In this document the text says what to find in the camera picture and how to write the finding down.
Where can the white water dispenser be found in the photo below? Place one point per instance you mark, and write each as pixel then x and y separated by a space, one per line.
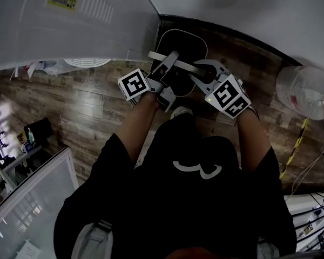
pixel 70 28

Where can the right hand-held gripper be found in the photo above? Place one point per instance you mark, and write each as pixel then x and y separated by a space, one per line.
pixel 229 97

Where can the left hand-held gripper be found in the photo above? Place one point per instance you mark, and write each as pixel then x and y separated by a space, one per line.
pixel 140 86

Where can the frosted glass partition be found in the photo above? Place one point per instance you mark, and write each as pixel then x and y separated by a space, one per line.
pixel 29 212

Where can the yellow black striped tape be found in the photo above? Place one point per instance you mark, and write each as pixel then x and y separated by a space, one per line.
pixel 294 150

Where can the white shoe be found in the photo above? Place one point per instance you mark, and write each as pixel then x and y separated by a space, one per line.
pixel 181 111

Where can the black printed t-shirt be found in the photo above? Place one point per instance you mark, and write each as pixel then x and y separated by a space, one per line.
pixel 178 198

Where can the person's right forearm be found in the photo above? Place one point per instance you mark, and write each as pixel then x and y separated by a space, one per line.
pixel 255 142

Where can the person's left forearm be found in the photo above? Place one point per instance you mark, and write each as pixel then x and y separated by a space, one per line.
pixel 135 128

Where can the small black bin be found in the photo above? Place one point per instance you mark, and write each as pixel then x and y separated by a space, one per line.
pixel 40 129

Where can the white trash bin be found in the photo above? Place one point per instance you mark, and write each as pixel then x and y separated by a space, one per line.
pixel 186 47

